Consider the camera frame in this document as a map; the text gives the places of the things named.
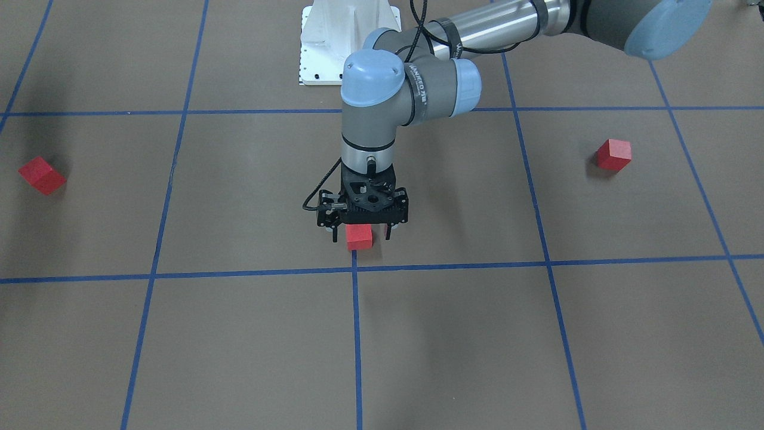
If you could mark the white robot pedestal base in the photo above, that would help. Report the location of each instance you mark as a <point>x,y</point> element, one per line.
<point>332,30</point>

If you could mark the red block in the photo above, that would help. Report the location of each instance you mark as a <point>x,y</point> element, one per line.
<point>614,155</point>
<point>42,176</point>
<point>359,237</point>

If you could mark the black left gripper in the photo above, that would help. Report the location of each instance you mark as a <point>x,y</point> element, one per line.
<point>326,217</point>

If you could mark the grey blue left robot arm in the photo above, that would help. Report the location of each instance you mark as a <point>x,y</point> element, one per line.
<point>407,78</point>

